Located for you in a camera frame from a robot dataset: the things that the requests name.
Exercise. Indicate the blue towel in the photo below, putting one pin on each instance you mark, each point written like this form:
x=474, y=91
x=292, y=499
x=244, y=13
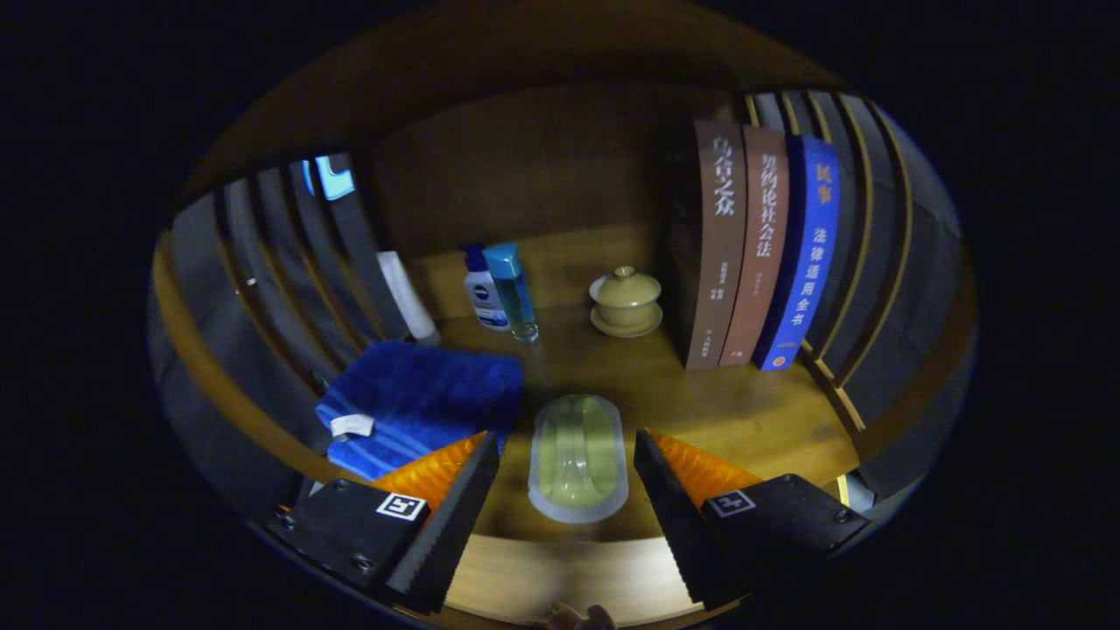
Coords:
x=420, y=394

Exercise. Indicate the wooden cabinet with slatted shelf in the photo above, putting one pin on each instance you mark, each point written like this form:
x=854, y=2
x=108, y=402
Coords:
x=525, y=166

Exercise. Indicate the white bottle with blue cap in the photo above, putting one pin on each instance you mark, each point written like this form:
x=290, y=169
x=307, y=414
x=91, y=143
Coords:
x=483, y=297

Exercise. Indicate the reddish brown book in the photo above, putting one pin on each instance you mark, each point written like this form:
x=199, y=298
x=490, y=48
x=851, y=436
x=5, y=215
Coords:
x=759, y=254

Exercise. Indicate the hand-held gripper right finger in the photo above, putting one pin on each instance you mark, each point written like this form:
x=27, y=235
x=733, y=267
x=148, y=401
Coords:
x=678, y=525

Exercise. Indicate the dark brown book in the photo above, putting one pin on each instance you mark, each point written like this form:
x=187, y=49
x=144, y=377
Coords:
x=717, y=254

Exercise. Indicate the white tube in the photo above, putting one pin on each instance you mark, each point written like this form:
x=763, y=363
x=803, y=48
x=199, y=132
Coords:
x=407, y=297

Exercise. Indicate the teal clear bottle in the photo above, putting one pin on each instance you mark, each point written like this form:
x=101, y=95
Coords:
x=514, y=297

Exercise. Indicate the beige lidded teacup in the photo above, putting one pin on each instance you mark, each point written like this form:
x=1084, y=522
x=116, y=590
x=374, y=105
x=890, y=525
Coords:
x=626, y=302

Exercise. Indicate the wooden countertop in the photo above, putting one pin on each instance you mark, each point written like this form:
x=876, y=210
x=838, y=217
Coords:
x=717, y=411

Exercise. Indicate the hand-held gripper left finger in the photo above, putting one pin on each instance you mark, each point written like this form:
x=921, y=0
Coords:
x=451, y=534

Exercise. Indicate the blue book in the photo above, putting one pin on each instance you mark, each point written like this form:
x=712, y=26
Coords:
x=809, y=254

